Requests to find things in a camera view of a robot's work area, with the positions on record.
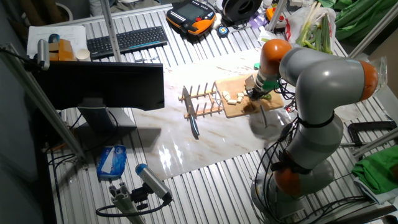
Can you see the wooden cutting board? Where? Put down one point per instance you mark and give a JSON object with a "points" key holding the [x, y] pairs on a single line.
{"points": [[233, 87]]}

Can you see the steel cleaver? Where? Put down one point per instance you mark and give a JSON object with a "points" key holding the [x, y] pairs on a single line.
{"points": [[264, 116]]}

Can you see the silver camera with blue end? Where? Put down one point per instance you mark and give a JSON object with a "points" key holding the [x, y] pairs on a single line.
{"points": [[152, 180]]}

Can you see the wooden peg rack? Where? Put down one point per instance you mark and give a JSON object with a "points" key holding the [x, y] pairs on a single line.
{"points": [[199, 112]]}

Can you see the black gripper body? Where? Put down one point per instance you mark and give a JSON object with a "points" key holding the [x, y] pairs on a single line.
{"points": [[256, 93]]}

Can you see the green folded cloth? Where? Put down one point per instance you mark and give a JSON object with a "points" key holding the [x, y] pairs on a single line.
{"points": [[376, 171]]}

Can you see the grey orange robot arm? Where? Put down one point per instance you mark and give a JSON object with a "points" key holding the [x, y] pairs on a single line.
{"points": [[323, 87]]}

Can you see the small white rounded object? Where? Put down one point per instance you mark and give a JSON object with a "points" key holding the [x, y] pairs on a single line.
{"points": [[217, 20]]}

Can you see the orange black teach pendant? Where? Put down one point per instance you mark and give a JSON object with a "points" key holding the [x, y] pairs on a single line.
{"points": [[189, 14]]}

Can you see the slanted aluminium frame bar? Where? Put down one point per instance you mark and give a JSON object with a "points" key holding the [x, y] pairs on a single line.
{"points": [[376, 141], [373, 31], [40, 102]]}

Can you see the long white scallion piece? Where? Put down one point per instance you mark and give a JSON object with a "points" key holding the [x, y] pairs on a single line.
{"points": [[232, 101]]}

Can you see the white plastic bag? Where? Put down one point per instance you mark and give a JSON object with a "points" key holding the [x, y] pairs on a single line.
{"points": [[293, 21]]}

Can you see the white paper cup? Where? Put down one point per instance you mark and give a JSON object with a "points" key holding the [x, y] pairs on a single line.
{"points": [[83, 55]]}

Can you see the black keyboard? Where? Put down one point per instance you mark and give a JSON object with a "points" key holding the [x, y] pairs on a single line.
{"points": [[127, 40]]}

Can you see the round blue black tape measure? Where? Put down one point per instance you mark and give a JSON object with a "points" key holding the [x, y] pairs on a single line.
{"points": [[222, 31]]}

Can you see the black computer monitor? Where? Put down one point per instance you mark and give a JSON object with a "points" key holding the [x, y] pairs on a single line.
{"points": [[99, 84]]}

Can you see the small blue grey device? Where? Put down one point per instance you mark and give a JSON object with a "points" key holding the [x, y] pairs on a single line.
{"points": [[53, 38]]}

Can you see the black round spool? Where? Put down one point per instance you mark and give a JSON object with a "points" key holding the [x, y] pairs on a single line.
{"points": [[241, 7]]}

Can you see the marble pattern table mat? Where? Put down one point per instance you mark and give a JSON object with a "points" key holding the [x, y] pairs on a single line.
{"points": [[186, 149]]}

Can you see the thin aluminium frame post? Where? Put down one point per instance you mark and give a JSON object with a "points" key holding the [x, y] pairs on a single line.
{"points": [[276, 12]]}

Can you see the white plastic sheet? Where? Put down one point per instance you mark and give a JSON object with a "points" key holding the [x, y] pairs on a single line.
{"points": [[265, 34]]}

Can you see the white scallion root bulb piece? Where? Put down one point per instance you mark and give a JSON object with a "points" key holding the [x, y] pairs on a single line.
{"points": [[225, 93]]}

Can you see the white paper sheets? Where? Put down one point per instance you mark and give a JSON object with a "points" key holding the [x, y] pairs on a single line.
{"points": [[71, 35]]}

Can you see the clear bag of yellow fruit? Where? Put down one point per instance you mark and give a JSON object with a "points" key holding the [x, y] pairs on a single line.
{"points": [[381, 71]]}

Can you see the upright aluminium frame post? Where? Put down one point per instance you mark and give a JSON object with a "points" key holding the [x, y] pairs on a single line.
{"points": [[110, 31]]}

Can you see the green wrist mount plate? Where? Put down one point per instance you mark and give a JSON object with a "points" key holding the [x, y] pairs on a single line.
{"points": [[270, 84]]}

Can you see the blue tissue pack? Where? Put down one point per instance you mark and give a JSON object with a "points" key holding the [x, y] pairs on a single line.
{"points": [[113, 161]]}

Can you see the black metal clamp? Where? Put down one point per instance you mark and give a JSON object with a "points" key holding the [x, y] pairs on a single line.
{"points": [[370, 124]]}

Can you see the pointed steel kitchen knife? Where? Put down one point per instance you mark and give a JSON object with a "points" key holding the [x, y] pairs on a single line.
{"points": [[190, 109]]}

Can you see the orange cardboard box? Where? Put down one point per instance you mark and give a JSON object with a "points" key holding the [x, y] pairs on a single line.
{"points": [[63, 51]]}

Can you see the purple plastic bag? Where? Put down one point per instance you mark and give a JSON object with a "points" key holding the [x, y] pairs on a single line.
{"points": [[255, 20]]}

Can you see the green fabric bag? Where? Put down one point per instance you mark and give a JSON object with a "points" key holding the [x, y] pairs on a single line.
{"points": [[360, 15]]}

